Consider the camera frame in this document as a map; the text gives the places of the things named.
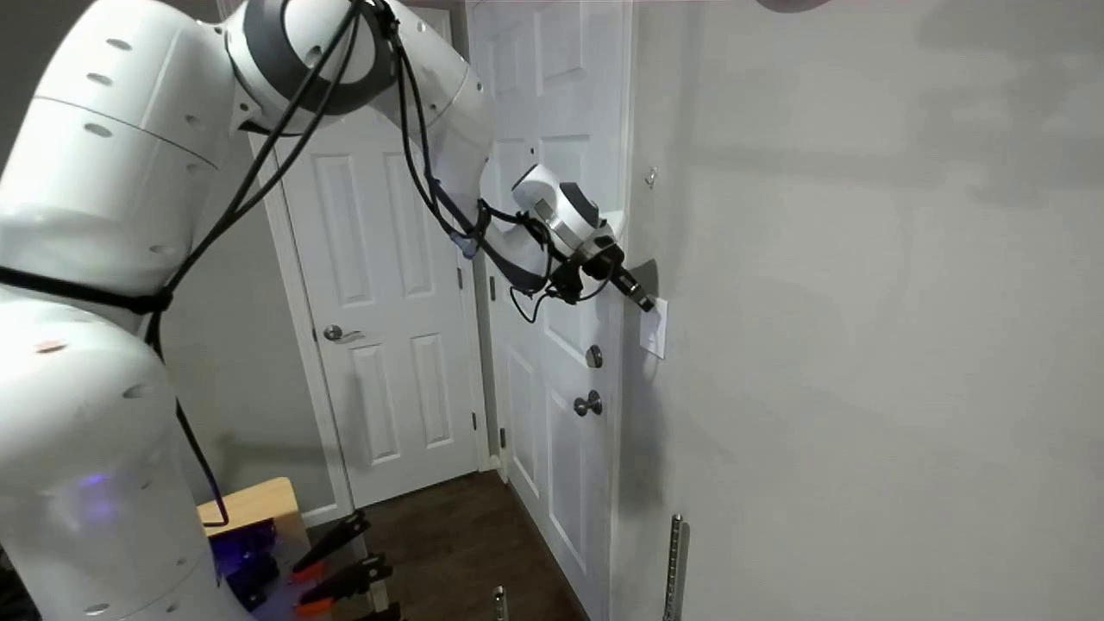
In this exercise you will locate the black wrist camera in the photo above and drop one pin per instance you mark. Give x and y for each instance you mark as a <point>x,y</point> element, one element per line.
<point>568,281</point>

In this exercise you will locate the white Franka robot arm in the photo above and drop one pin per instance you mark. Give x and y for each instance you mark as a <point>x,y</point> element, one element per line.
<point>105,174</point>

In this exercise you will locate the entry door hinge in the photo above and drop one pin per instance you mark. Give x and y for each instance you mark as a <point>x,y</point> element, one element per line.
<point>501,441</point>

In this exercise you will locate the silver deadbolt lock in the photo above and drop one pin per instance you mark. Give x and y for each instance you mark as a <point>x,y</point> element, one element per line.
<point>594,356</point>

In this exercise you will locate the silver round door knob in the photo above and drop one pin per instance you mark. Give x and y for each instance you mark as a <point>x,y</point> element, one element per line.
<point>590,404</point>

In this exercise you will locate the small metal door frame fitting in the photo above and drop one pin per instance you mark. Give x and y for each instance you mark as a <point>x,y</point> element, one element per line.
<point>651,176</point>

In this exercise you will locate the thin metal pole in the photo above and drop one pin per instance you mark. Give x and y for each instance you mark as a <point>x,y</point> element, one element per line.
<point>342,472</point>

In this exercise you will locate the round black wall clock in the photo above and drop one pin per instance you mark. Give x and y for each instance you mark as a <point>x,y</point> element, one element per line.
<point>790,4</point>

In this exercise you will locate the small floor door stop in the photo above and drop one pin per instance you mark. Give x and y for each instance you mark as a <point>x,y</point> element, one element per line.
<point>501,602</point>

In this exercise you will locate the black orange bar clamp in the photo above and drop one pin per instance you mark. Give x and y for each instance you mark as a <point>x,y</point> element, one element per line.
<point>334,544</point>
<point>350,581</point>

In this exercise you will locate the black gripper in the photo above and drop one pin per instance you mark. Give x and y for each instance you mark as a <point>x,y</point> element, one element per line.
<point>606,263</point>

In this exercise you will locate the white entry door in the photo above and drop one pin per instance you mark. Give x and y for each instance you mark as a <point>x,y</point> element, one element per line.
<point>552,437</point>

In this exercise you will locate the white wall light switch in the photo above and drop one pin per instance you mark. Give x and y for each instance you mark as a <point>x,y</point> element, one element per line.
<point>658,332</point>

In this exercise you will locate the wooden box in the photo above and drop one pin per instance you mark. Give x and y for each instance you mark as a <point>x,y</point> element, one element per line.
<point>260,503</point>

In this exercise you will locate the white six-panel interior door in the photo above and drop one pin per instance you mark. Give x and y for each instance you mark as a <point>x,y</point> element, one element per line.
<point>392,348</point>

